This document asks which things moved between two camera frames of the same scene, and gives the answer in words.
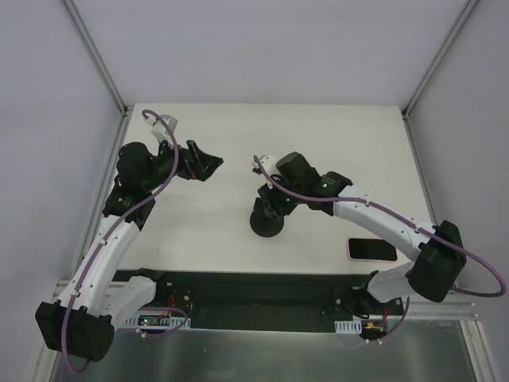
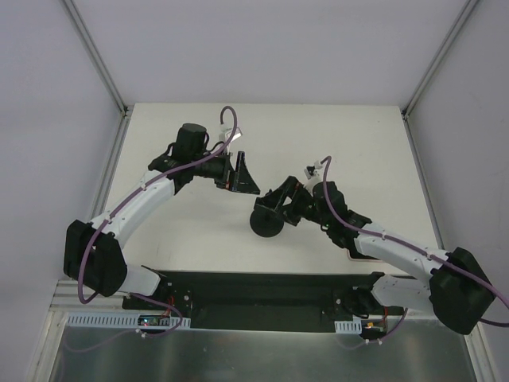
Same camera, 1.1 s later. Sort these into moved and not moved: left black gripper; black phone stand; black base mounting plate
Moved: left black gripper
Not moved: black base mounting plate; black phone stand
